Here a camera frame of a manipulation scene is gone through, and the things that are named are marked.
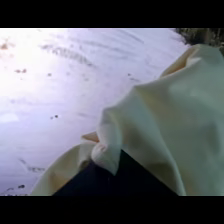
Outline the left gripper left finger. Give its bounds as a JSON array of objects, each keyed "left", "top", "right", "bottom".
[{"left": 52, "top": 159, "right": 118, "bottom": 197}]

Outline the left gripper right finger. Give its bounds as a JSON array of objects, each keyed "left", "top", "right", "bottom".
[{"left": 115, "top": 149, "right": 178, "bottom": 197}]

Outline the cream shirt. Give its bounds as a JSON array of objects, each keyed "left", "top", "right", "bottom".
[{"left": 30, "top": 43, "right": 224, "bottom": 197}]

